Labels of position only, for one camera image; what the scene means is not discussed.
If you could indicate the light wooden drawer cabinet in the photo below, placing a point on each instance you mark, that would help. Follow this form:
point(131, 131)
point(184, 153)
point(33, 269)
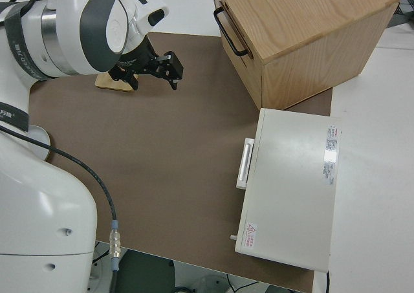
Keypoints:
point(307, 31)

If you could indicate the brown table mat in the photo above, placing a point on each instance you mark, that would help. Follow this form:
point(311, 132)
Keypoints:
point(168, 150)

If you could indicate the white toaster oven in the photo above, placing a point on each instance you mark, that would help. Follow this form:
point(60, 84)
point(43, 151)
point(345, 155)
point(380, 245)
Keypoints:
point(291, 183)

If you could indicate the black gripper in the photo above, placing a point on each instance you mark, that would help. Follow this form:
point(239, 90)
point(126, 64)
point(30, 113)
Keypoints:
point(139, 61)

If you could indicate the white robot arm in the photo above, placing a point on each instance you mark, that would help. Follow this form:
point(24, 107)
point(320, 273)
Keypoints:
point(48, 209)

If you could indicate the wooden mug rack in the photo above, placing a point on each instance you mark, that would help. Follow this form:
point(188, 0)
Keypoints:
point(106, 82)

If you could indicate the gray plate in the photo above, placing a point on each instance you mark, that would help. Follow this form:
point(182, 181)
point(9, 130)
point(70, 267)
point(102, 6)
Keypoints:
point(43, 141)

